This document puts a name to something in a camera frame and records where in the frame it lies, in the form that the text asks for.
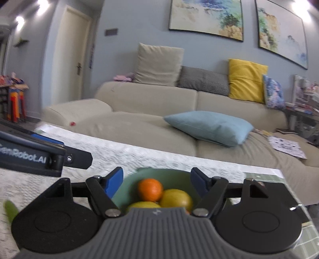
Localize orange tangerine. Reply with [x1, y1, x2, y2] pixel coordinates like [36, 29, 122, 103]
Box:
[137, 178, 164, 202]

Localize white lace tablecloth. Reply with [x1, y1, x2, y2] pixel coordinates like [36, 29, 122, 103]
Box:
[0, 124, 285, 249]

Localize stacked colourful stools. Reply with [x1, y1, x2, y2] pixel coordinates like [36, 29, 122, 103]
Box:
[7, 87, 27, 123]

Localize yellow lemon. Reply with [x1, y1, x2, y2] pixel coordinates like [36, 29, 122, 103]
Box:
[159, 189, 194, 212]

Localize yellow green pomelo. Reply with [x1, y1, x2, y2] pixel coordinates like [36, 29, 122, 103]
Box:
[127, 201, 161, 213]

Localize green fruit bowl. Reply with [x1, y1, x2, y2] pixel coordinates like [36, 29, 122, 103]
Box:
[112, 168, 201, 212]

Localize green fruit on table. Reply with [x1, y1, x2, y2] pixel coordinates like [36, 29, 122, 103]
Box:
[3, 200, 19, 224]

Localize light blue cushion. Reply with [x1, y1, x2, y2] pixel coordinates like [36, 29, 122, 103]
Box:
[163, 111, 254, 147]

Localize black notebook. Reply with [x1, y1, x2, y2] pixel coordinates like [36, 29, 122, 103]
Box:
[258, 181, 310, 224]

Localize beige sofa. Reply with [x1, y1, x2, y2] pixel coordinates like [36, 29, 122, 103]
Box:
[40, 81, 319, 172]

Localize patterned paper sheet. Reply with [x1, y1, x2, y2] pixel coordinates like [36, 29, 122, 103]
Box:
[268, 136, 307, 159]

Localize grey patterned cushion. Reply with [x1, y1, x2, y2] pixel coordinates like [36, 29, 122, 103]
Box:
[177, 66, 229, 96]

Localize floral blue cushion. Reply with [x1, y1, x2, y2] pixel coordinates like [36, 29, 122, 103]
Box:
[263, 75, 286, 110]

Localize pink cloth on sofa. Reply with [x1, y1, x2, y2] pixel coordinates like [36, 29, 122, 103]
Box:
[113, 73, 135, 82]

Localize yellow cushion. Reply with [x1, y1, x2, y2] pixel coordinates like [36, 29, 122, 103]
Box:
[228, 59, 268, 104]

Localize cream door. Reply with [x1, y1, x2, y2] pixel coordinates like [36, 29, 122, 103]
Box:
[51, 5, 91, 105]

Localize cluttered side shelf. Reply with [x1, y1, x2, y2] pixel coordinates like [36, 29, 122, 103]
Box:
[285, 75, 318, 146]

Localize beige back cushion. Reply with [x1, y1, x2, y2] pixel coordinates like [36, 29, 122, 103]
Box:
[134, 43, 184, 87]

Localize framed landscape painting left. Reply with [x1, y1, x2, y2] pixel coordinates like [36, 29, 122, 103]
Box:
[169, 0, 244, 42]

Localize framed landscape painting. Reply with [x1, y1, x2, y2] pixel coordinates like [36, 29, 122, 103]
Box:
[255, 0, 308, 70]
[169, 0, 244, 42]

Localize framed landscape painting right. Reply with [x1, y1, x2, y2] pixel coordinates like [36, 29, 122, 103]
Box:
[255, 0, 308, 70]

